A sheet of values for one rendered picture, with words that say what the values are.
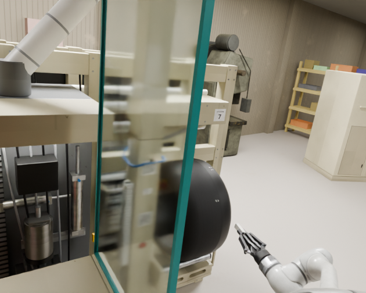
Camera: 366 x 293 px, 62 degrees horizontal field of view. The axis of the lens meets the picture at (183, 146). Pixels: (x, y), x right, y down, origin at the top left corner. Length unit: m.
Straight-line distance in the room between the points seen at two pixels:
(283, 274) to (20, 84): 1.38
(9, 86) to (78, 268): 0.81
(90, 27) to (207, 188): 4.18
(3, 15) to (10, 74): 3.54
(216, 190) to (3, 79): 1.13
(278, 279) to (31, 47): 1.43
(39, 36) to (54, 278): 0.98
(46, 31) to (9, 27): 3.51
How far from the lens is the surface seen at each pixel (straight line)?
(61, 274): 1.27
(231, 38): 6.04
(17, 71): 1.52
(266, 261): 1.48
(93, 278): 1.24
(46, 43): 1.54
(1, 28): 5.02
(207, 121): 1.97
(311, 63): 9.63
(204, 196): 1.61
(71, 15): 1.56
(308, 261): 1.45
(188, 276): 1.93
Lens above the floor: 2.09
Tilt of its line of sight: 18 degrees down
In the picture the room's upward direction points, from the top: 7 degrees clockwise
